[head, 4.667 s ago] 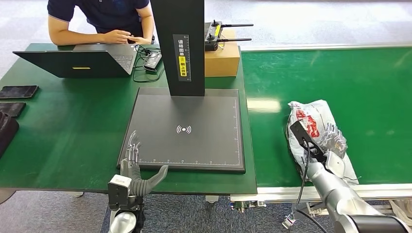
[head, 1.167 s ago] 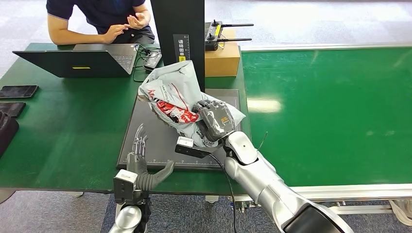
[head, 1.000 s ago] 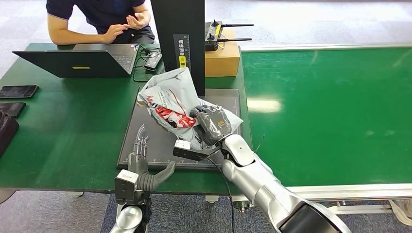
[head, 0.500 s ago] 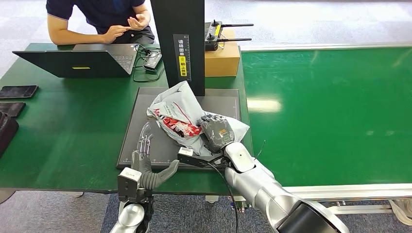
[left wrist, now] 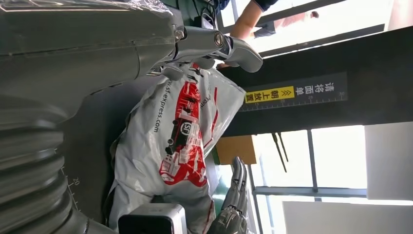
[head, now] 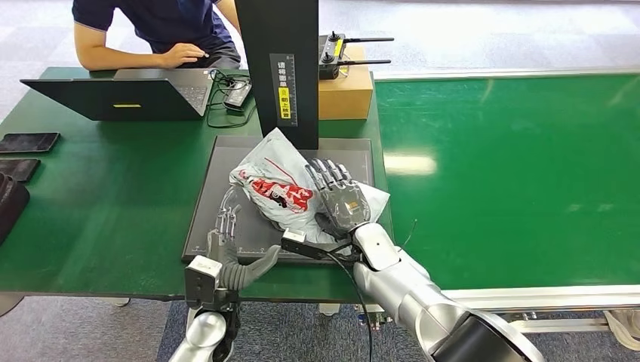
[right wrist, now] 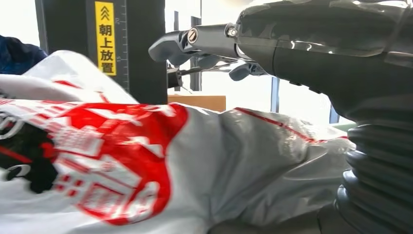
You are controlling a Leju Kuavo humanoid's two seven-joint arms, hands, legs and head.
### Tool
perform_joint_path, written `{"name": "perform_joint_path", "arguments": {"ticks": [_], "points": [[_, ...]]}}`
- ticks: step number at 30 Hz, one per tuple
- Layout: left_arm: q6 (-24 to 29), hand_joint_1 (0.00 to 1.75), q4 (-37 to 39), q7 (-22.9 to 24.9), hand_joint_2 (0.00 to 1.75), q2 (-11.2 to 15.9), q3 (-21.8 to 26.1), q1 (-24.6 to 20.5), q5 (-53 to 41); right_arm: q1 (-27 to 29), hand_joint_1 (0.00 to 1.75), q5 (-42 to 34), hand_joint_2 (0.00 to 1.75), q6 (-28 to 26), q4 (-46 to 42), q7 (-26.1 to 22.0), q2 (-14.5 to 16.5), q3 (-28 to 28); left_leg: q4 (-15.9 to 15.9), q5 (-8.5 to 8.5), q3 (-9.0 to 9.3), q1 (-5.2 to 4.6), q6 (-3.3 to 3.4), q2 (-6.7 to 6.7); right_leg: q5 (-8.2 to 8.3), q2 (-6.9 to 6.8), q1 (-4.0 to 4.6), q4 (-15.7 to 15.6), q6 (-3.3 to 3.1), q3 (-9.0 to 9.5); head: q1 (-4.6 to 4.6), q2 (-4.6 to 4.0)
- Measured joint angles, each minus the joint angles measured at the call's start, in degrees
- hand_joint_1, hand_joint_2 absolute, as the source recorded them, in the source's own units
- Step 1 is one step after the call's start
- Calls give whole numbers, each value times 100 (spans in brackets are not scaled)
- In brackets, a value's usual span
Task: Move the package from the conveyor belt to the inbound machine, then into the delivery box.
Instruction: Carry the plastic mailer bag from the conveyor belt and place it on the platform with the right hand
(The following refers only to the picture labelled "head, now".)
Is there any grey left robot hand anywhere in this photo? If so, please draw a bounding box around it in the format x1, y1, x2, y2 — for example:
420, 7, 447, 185
207, 186, 282, 290

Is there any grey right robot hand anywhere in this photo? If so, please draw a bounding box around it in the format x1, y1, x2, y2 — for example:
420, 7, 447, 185
303, 158, 372, 241

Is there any white plastic package red print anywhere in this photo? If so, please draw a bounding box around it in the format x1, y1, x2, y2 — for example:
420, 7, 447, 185
229, 127, 391, 245

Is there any brown cardboard box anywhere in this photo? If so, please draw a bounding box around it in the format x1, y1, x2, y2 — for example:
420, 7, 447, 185
318, 44, 375, 121

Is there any green conveyor belt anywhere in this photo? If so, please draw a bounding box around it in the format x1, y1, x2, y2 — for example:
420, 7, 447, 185
372, 66, 640, 351

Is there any dark grey scanner platform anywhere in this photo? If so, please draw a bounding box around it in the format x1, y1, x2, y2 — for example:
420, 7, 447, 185
180, 136, 376, 265

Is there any yellow and black ruler label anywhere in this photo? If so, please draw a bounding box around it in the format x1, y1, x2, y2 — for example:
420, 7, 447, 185
269, 53, 298, 127

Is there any black remote controller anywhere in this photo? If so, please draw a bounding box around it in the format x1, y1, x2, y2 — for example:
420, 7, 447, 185
318, 30, 395, 81

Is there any green table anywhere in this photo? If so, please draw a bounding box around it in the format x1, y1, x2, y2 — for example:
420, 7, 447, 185
0, 66, 396, 303

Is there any black power adapter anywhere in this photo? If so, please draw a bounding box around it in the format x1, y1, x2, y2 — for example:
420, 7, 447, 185
223, 81, 254, 112

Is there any black scanner column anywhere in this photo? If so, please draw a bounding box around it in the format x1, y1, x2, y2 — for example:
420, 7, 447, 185
235, 0, 320, 151

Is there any black laptop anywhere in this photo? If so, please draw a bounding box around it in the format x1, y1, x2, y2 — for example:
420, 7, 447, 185
20, 67, 218, 122

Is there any dark brown rounded object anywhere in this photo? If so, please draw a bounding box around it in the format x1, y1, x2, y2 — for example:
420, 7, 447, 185
0, 172, 31, 246

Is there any black flat case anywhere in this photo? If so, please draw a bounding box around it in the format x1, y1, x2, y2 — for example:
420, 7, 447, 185
0, 158, 42, 183

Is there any black phone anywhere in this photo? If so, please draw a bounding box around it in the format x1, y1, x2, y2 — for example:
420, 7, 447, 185
0, 131, 61, 155

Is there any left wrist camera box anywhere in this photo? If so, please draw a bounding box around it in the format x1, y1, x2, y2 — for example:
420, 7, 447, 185
183, 254, 223, 310

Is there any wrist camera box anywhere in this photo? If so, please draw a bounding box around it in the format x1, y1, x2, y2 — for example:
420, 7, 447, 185
183, 254, 223, 310
279, 227, 331, 261

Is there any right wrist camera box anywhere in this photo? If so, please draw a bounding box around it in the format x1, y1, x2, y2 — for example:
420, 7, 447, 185
279, 227, 331, 261

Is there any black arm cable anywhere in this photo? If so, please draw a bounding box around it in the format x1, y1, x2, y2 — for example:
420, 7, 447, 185
319, 239, 375, 362

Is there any black power cable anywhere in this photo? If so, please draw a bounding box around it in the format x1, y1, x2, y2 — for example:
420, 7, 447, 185
205, 69, 258, 130

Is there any beige strap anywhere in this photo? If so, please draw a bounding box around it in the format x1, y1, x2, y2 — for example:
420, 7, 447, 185
602, 309, 640, 351

